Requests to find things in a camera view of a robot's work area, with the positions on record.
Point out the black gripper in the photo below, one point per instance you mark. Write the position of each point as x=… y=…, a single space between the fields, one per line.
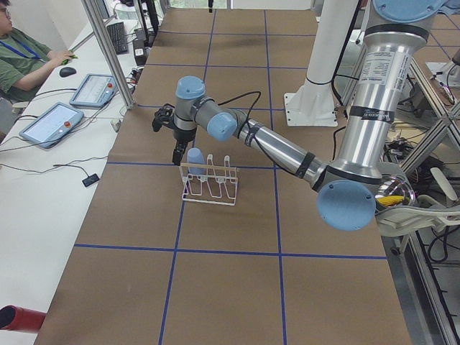
x=182 y=134

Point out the light blue cup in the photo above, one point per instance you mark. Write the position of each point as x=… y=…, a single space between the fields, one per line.
x=195 y=156

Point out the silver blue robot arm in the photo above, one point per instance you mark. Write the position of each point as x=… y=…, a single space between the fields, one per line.
x=346 y=185

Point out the small black puck device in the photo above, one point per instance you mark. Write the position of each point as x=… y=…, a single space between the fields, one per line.
x=90 y=180

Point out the far teach pendant tablet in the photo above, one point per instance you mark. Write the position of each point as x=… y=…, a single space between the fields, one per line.
x=95 y=91

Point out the teach pendant tablet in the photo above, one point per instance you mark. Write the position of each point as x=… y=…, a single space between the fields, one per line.
x=50 y=127
x=95 y=91

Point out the black keyboard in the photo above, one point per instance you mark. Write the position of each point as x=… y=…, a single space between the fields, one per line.
x=118 y=37

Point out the near teach pendant tablet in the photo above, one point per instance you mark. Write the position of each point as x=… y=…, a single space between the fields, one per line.
x=50 y=127

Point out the black computer mouse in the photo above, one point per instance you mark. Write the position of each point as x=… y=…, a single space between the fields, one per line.
x=67 y=71

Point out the person in green shirt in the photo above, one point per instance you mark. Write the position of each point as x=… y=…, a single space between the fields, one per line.
x=25 y=63

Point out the white pot with corn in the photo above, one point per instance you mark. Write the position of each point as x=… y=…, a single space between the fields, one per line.
x=395 y=190

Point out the red cylinder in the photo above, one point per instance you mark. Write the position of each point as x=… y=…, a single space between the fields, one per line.
x=14 y=318

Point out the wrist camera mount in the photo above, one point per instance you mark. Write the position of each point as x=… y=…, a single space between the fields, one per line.
x=163 y=117

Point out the white wire cup holder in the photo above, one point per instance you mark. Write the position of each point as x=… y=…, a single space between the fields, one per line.
x=210 y=183

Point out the aluminium frame post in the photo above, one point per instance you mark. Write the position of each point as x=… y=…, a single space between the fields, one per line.
x=95 y=18

